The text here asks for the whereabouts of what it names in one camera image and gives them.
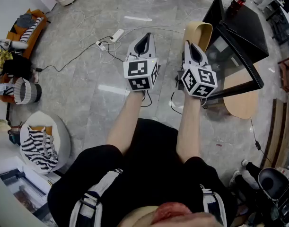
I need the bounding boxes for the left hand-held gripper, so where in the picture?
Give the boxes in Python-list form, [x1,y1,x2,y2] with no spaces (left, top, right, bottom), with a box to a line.
[123,32,160,92]

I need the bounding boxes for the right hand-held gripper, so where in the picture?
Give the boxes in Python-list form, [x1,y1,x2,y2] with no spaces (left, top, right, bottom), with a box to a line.
[180,40,219,98]

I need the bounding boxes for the beige container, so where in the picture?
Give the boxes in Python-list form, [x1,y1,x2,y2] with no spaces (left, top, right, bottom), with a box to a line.
[183,21,214,53]

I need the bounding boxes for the black glass-door mini fridge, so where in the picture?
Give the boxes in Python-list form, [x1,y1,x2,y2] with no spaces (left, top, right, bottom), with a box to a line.
[202,0,270,102]

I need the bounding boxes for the person's left forearm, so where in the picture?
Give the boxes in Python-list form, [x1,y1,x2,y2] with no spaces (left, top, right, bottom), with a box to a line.
[105,90,145,155]

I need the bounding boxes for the person's right forearm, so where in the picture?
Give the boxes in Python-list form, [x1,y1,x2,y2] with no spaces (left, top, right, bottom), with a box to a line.
[175,95,204,163]

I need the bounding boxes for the long white power strip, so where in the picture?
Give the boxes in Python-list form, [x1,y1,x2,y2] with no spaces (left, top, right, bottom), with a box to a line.
[109,29,125,44]

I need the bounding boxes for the small white power strip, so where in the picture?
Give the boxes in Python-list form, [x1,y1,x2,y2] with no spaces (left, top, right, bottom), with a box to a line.
[95,40,107,52]

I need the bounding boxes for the dark bottle with red cap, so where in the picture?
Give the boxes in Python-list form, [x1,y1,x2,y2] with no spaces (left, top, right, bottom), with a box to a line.
[227,0,246,17]

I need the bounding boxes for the black metal rack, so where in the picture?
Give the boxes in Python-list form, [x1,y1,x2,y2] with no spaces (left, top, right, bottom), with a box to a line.
[264,5,289,47]

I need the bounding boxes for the brown wooden stool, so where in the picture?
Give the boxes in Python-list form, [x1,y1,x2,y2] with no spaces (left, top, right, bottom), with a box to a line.
[277,55,289,93]

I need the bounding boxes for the orange box with clothes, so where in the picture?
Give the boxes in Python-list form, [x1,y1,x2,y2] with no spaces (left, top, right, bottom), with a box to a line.
[6,8,48,59]

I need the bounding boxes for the wooden plank shelf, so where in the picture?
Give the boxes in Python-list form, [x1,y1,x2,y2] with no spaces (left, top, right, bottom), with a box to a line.
[262,98,289,170]

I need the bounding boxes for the white oval basket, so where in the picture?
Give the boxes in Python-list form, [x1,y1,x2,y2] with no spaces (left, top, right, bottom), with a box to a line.
[18,111,71,175]

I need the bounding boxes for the person's black clothing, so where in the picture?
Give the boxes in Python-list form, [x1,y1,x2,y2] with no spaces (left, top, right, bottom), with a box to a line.
[47,118,238,227]

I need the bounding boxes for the grey pleated basket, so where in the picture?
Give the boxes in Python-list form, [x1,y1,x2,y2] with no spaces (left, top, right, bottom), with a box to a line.
[13,77,43,105]

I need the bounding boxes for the white shoe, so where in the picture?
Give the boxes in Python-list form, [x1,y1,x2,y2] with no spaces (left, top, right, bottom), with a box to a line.
[228,170,241,188]

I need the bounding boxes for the yellow cloth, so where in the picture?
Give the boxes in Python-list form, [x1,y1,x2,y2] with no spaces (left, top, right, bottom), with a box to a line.
[0,45,14,67]

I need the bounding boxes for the black white striped cloth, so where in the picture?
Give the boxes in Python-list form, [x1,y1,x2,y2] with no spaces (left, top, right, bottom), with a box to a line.
[20,125,59,170]

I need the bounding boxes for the black round appliance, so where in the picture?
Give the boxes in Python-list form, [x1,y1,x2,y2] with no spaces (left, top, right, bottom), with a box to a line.
[257,166,289,226]

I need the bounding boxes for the person's chin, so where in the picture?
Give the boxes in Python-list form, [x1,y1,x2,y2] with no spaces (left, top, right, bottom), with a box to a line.
[117,201,224,227]

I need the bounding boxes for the framed picture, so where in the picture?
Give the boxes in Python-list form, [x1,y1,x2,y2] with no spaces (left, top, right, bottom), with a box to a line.
[0,167,52,221]

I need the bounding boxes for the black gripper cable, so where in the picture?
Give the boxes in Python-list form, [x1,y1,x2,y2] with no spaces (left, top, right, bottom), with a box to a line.
[170,91,183,115]
[140,90,153,108]

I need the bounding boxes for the white cable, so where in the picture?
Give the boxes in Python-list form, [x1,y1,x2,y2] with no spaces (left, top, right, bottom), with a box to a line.
[70,7,211,65]

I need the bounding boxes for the black floor cable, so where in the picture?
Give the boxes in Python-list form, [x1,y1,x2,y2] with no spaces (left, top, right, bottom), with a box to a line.
[35,35,124,73]

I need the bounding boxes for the black cable with adapter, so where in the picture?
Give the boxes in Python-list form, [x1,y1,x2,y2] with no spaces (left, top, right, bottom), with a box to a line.
[249,116,273,164]

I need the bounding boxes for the white harness strap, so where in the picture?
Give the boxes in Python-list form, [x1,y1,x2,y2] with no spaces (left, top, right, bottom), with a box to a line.
[200,184,228,227]
[69,168,123,227]

